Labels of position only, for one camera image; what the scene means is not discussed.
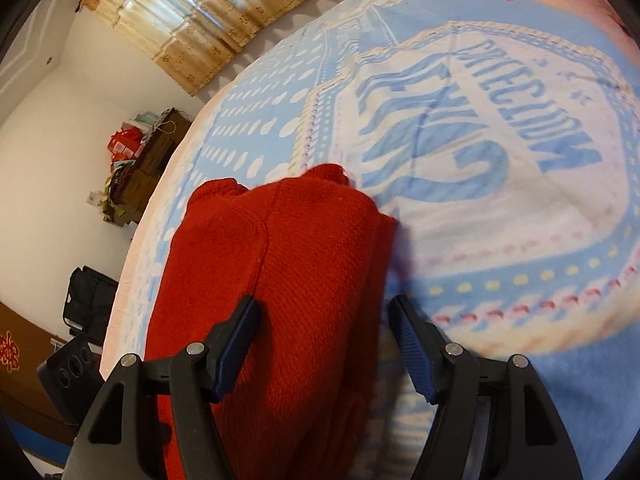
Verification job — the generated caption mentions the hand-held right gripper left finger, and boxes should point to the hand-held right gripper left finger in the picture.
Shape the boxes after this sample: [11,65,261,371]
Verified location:
[62,295,262,480]

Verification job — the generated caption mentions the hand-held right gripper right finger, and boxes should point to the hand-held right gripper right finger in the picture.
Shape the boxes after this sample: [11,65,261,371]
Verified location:
[387,294,586,480]

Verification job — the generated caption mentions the beige patterned curtain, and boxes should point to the beige patterned curtain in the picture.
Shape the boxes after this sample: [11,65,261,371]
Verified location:
[80,0,331,97]

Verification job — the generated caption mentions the black bag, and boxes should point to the black bag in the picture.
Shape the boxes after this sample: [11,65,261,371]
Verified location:
[62,266,119,343]

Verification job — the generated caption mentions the bed with patterned sheet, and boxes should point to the bed with patterned sheet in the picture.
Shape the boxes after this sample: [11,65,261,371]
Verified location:
[100,0,640,480]

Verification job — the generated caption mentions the red knit sweater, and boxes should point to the red knit sweater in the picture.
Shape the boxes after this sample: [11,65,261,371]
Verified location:
[142,163,401,480]

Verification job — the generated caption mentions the red gift bag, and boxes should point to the red gift bag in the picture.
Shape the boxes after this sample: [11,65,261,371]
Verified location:
[107,129,146,161]

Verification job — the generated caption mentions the brown wooden cabinet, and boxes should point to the brown wooden cabinet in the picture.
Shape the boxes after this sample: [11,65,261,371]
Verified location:
[115,107,193,226]

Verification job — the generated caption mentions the brown wooden door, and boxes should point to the brown wooden door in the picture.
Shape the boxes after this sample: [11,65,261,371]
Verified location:
[0,302,76,446]

